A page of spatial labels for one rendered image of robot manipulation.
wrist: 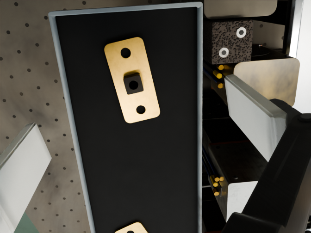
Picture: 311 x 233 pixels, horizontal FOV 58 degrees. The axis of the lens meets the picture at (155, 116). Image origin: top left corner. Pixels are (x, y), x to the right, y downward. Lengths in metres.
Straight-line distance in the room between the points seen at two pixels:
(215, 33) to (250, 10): 0.06
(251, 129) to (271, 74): 0.25
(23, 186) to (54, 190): 0.78
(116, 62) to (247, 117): 0.15
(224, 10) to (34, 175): 0.28
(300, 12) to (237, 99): 0.34
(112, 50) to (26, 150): 0.13
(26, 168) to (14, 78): 0.65
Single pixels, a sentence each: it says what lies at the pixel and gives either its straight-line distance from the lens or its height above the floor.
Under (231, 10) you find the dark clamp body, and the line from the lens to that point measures 0.37.
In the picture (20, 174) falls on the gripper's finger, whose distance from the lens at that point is 0.17.
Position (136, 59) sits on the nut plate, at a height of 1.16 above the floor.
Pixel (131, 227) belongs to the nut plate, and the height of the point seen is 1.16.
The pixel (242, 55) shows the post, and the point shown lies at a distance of 0.36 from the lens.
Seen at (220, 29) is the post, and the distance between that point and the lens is 0.35.
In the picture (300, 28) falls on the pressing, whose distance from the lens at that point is 0.51.
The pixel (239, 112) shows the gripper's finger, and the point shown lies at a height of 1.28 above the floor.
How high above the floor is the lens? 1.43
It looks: 67 degrees down
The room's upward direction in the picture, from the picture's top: 169 degrees clockwise
